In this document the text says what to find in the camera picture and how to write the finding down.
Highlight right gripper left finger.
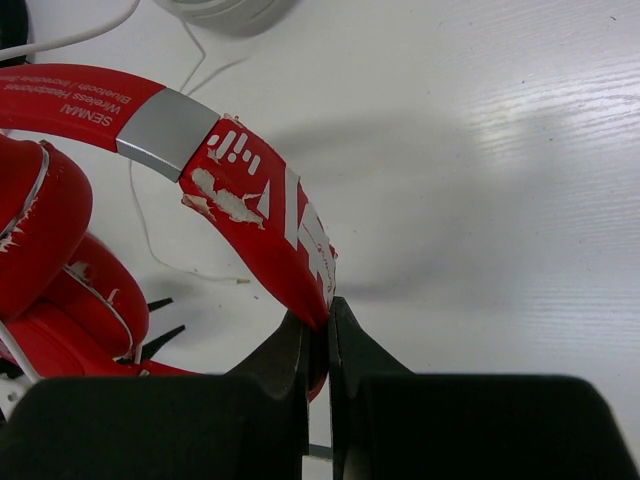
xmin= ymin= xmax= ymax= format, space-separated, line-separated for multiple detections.
xmin=9 ymin=314 xmax=311 ymax=479

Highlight grey white headphones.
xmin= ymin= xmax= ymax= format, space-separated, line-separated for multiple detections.
xmin=155 ymin=0 xmax=300 ymax=37

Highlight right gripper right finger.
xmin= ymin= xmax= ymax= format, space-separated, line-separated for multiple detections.
xmin=328 ymin=297 xmax=639 ymax=479

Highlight white headphone cable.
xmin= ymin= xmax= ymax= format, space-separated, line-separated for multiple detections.
xmin=0 ymin=0 xmax=142 ymax=64

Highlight red over-ear headphones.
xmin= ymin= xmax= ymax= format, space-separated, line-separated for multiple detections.
xmin=1 ymin=64 xmax=337 ymax=383

